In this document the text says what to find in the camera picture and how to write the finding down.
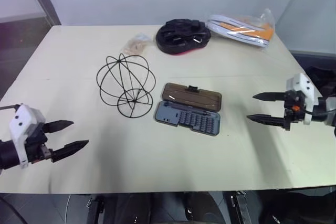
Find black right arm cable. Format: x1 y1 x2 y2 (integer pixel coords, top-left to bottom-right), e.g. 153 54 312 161
301 105 332 118

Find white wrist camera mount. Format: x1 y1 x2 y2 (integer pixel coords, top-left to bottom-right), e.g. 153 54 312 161
9 104 46 169
286 73 316 125

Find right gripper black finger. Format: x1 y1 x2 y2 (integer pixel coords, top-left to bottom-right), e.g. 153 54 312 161
246 113 286 129
252 92 287 102

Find black bag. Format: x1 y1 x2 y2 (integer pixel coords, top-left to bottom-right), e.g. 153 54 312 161
305 65 336 99

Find black coiled strap bundle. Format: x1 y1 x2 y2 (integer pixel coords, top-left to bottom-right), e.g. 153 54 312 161
155 18 212 55

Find black metal bracket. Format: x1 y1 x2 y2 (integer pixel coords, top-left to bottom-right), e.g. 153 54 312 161
85 194 106 224
228 191 250 224

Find dark rounded shape under table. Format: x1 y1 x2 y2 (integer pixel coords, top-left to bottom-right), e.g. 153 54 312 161
103 191 226 224

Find open screwdriver bit case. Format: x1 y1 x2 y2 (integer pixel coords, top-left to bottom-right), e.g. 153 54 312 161
153 82 223 137

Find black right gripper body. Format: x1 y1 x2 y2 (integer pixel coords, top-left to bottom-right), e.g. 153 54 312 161
282 90 307 132

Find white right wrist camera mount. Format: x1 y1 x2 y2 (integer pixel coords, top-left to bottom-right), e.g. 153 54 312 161
286 73 316 125

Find small clear bag beige pieces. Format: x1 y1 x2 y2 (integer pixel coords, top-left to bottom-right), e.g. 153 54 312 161
121 33 153 55

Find black wire sphere frame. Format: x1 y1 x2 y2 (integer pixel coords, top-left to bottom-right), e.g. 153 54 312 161
96 52 158 119

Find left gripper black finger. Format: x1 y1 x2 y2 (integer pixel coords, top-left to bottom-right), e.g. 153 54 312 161
50 140 90 163
43 120 75 134

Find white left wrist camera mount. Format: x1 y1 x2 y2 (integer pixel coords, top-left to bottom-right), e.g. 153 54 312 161
9 104 46 169

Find clear bag white orange items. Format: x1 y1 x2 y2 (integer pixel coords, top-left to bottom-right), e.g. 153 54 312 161
205 8 276 49

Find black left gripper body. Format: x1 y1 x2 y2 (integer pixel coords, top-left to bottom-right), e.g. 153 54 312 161
24 122 54 165

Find pink flat item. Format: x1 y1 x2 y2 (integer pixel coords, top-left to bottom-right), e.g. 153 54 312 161
170 47 196 57

